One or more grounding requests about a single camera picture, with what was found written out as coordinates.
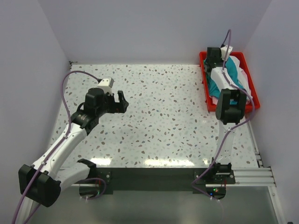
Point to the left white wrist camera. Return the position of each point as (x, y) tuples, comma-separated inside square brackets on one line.
[(106, 85)]

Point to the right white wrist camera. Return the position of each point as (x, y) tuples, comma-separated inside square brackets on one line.
[(225, 52)]

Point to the red plastic bin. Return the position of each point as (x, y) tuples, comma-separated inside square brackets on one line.
[(243, 65)]

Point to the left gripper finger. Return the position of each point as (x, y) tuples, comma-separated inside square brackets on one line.
[(121, 97), (120, 107)]

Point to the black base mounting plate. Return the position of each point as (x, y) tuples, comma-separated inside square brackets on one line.
[(196, 180)]

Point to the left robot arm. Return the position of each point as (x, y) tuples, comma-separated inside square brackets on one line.
[(43, 182)]

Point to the pink t shirt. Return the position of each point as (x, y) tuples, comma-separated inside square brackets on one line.
[(214, 100)]

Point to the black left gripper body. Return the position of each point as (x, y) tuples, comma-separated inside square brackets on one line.
[(109, 105)]

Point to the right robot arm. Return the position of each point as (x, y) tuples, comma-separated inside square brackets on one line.
[(230, 111)]

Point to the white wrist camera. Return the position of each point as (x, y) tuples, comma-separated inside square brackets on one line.
[(225, 52), (106, 85)]

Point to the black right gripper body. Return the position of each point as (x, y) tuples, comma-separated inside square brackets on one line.
[(221, 60)]

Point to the teal t shirt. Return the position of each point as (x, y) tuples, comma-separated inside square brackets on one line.
[(236, 73)]

